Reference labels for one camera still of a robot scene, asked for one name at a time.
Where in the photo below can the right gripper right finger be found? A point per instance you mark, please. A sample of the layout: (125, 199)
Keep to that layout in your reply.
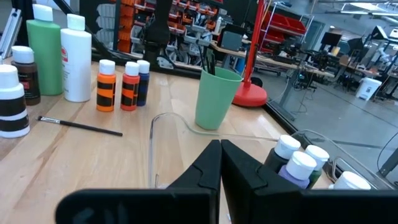
(295, 207)

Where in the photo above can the black paintbrush gold ferrule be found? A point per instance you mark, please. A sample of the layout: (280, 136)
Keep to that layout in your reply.
(213, 63)

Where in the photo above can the white waste bin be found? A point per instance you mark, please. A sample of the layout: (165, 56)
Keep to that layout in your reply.
(368, 88)

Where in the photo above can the red desk lamp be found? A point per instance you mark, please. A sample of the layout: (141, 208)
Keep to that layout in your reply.
(248, 95)

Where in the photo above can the orange paint bottle white cap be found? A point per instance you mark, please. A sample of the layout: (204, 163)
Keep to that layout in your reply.
(105, 90)

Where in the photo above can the large green paint bottle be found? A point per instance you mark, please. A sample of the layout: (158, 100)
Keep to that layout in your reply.
(45, 56)

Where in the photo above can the blue paint bottle white cap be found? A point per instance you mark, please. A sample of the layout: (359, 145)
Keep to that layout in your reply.
(144, 87)

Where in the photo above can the silver aluminium bar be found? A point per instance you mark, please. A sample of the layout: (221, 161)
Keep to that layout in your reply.
(9, 34)

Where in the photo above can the grey box device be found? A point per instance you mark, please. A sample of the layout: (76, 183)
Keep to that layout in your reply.
(231, 42)

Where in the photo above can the dark green paint bottle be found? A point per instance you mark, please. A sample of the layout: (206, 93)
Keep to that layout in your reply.
(317, 154)

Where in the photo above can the purple paint bottle white cap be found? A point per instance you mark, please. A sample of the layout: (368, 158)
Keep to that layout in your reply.
(300, 165)

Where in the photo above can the black paint bottle white cap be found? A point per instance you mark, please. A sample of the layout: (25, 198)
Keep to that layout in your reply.
(287, 146)

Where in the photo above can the red paint bottle white cap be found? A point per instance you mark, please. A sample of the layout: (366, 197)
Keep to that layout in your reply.
(130, 90)

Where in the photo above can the large white paint bottle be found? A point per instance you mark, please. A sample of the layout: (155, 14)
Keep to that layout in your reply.
(76, 71)

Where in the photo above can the brown paint bottle white cap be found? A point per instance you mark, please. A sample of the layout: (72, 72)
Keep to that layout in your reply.
(28, 77)

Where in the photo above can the red shelf rack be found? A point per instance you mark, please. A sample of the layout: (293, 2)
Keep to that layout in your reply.
(286, 25)

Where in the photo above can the parts bin shelf rack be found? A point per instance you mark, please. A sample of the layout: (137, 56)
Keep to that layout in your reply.
(124, 18)

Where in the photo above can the black paintbrush silver ferrule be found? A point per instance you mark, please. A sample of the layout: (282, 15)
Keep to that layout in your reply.
(209, 62)
(87, 127)

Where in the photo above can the long wooden workbench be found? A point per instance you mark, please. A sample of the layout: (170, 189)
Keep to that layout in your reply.
(273, 61)

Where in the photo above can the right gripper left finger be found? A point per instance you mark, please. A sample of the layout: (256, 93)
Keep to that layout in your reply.
(155, 207)

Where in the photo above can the light green plastic cup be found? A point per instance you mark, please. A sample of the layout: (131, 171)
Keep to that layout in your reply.
(214, 99)

